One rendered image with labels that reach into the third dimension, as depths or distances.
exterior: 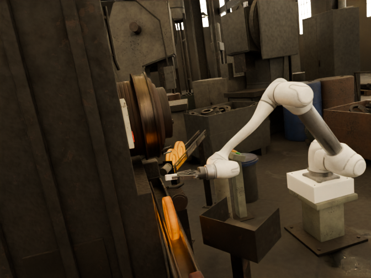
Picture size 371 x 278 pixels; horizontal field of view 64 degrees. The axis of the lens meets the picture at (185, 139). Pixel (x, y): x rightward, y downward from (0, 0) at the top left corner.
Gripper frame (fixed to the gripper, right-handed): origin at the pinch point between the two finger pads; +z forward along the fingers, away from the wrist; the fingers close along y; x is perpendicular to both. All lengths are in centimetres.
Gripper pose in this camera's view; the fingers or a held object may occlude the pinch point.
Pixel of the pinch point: (171, 177)
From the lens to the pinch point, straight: 171.2
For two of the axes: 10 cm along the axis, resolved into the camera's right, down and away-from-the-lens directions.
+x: -0.6, -9.8, -2.0
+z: -9.7, 1.0, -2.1
